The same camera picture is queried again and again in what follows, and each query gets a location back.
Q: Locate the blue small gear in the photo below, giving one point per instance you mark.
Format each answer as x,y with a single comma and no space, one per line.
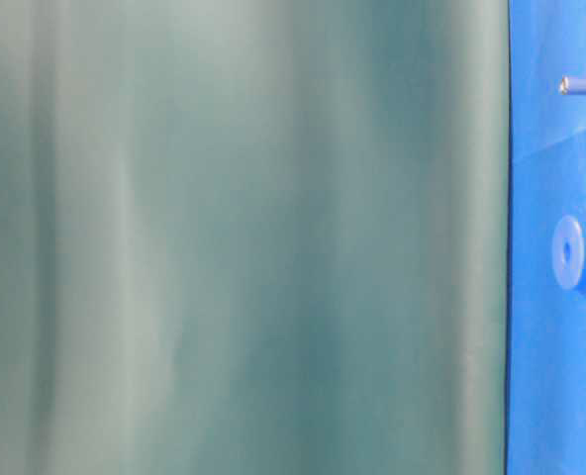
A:
568,251

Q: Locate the blue table mat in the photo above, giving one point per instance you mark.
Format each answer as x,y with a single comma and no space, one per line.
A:
547,334

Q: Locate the green backdrop curtain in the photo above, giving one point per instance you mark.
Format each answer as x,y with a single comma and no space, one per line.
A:
253,237

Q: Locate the metal shaft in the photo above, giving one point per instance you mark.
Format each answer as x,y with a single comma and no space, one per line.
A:
570,85

